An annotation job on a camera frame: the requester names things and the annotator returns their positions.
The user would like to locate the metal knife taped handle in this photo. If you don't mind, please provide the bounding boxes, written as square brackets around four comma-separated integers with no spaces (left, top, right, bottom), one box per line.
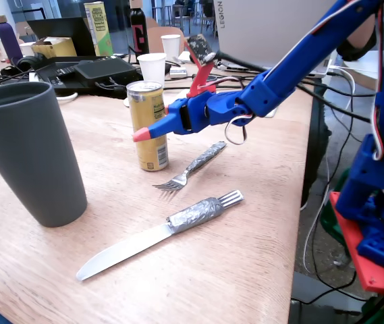
[76,190,245,281]

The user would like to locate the yellow cardboard box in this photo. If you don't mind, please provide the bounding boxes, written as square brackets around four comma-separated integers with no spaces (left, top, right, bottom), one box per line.
[31,36,78,60]

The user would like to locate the green clamp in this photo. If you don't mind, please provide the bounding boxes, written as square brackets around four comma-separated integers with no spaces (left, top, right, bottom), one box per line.
[319,167,351,251]

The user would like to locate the silver Legion laptop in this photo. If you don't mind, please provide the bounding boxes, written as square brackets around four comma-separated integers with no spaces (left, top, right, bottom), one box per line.
[213,0,344,78]

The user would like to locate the small white paper cup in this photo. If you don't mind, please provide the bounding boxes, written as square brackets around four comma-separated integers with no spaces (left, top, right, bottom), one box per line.
[161,34,182,62]

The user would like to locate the large white paper cup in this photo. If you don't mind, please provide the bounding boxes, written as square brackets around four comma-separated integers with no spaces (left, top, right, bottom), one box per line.
[137,53,167,87]

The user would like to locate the wooden chair back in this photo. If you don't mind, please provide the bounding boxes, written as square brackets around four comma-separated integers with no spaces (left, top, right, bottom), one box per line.
[146,26,186,55]

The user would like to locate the small white charger box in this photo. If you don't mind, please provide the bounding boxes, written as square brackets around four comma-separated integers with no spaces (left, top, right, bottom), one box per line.
[169,66,188,80]

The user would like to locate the grey plastic cup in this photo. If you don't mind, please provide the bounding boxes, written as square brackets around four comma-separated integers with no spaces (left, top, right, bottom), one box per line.
[0,82,88,228]

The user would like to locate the person forearm black sleeve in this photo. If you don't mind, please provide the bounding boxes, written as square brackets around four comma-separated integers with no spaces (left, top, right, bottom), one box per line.
[337,15,378,62]

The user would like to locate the black laptop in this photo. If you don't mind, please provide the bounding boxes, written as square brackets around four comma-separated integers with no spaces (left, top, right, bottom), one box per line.
[26,17,97,57]

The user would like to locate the purple bottle wooden cap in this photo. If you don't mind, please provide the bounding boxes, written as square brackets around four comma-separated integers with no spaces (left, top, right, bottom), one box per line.
[0,16,24,65]

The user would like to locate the green yellow carton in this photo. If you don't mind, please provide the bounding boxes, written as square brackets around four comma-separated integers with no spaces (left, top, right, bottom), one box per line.
[84,1,114,57]

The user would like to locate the black electronics box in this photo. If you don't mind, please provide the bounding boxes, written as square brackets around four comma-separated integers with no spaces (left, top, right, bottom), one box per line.
[74,57,139,90]

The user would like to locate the yellow drink can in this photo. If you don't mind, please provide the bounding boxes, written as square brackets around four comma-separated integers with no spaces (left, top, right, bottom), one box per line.
[126,80,169,172]

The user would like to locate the metal fork taped handle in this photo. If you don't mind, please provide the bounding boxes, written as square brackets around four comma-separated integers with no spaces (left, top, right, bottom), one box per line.
[152,140,228,192]

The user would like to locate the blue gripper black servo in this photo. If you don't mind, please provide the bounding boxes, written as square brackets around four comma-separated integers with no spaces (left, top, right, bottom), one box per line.
[131,90,218,143]

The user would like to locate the red camera mount with camera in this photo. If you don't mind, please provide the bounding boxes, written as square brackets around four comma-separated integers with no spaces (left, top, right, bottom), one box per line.
[184,33,218,99]

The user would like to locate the black headphones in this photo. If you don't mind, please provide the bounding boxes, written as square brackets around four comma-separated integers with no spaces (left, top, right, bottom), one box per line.
[1,53,49,77]

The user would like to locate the black table leg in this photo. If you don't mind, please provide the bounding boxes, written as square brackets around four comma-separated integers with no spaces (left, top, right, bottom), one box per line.
[300,84,331,212]

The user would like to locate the black flat desk device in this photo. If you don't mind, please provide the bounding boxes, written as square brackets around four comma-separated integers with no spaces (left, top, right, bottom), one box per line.
[29,56,128,99]

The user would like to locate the red robot base plate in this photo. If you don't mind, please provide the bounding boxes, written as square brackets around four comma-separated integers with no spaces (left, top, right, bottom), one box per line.
[329,191,384,298]

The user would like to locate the white hanging cable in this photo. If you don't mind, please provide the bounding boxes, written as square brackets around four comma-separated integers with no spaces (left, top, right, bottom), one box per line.
[303,148,331,275]

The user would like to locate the black bottle pink logo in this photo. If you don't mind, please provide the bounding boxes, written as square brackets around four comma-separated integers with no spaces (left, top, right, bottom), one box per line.
[129,0,150,59]

